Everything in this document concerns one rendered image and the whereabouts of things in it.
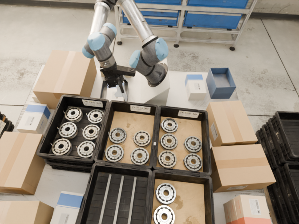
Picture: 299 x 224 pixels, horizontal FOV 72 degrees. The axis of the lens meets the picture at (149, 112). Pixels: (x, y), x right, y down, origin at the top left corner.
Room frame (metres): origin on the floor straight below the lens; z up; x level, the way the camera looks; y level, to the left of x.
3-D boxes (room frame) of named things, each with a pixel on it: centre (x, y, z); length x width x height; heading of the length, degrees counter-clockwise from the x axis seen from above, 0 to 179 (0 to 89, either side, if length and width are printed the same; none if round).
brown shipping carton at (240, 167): (0.43, -0.54, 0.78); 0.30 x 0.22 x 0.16; 99
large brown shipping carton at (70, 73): (0.99, 0.61, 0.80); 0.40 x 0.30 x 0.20; 1
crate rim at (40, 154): (0.55, 0.40, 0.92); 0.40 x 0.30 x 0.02; 178
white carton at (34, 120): (0.67, 0.76, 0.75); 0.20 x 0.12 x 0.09; 0
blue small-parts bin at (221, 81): (1.11, -0.52, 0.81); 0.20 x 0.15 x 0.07; 8
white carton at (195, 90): (1.07, -0.34, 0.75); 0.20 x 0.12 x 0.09; 7
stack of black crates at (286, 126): (0.83, -1.19, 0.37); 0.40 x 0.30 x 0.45; 3
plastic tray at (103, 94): (0.93, 0.27, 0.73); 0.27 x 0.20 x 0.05; 4
